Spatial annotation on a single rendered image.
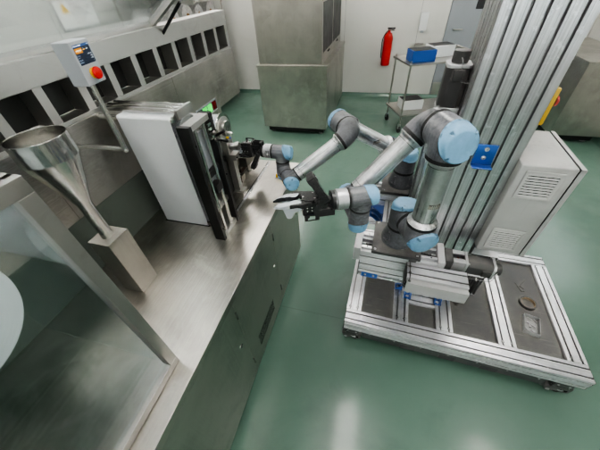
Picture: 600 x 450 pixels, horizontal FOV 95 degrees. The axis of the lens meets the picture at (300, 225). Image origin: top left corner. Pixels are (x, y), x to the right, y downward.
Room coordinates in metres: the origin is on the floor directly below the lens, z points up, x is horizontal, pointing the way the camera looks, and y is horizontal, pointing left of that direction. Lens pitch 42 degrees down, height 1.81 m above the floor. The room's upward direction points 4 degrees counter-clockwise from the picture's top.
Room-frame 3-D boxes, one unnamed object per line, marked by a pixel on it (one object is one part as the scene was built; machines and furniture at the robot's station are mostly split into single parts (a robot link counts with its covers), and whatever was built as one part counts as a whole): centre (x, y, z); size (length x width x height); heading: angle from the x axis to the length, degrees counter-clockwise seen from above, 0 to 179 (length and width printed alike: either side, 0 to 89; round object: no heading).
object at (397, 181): (1.40, -0.64, 0.87); 0.15 x 0.15 x 0.10
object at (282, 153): (1.34, 0.07, 1.11); 0.11 x 0.08 x 0.09; 73
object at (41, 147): (0.71, 0.67, 1.50); 0.14 x 0.14 x 0.06
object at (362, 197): (0.77, -0.22, 1.21); 0.11 x 0.08 x 0.09; 96
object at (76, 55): (0.85, 0.54, 1.66); 0.07 x 0.07 x 0.10; 80
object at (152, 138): (1.09, 0.60, 1.17); 0.34 x 0.05 x 0.54; 73
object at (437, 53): (4.12, -1.94, 0.51); 0.91 x 0.58 x 1.02; 95
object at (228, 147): (1.32, 0.32, 1.05); 0.06 x 0.05 x 0.31; 73
